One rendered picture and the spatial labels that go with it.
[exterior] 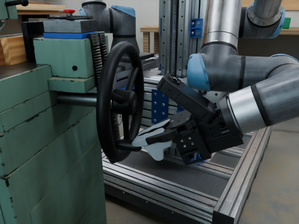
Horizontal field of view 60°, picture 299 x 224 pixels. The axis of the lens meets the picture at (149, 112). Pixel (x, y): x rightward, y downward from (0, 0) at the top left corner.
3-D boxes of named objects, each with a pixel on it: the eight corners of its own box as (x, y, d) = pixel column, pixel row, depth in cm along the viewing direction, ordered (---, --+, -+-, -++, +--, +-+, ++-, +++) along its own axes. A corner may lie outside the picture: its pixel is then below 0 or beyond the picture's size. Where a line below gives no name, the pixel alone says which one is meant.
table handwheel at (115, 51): (138, 15, 60) (152, 95, 83) (60, 15, 64) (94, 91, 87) (99, 117, 43) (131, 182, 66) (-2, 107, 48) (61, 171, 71)
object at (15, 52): (12, 65, 61) (6, 38, 59) (5, 65, 62) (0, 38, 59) (51, 55, 76) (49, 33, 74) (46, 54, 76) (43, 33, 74)
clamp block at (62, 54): (86, 79, 60) (83, 39, 57) (36, 76, 63) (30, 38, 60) (110, 67, 74) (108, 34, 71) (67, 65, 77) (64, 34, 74)
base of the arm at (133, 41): (122, 51, 143) (121, 32, 139) (145, 53, 136) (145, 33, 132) (103, 54, 131) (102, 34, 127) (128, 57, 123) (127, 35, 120)
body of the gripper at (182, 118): (181, 167, 49) (245, 149, 43) (160, 129, 47) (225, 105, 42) (188, 146, 55) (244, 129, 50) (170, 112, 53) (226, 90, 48)
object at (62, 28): (82, 39, 59) (80, 13, 57) (39, 38, 61) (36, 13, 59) (105, 34, 71) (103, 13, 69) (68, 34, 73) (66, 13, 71)
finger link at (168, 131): (146, 149, 48) (188, 134, 45) (142, 142, 48) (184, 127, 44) (153, 137, 53) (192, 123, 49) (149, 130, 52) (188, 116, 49)
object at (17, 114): (4, 133, 50) (0, 113, 48) (-81, 122, 54) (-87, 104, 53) (94, 82, 86) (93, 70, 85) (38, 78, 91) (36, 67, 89)
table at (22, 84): (22, 132, 41) (15, 95, 39) (-122, 115, 47) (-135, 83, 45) (134, 63, 96) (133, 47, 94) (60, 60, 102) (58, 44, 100)
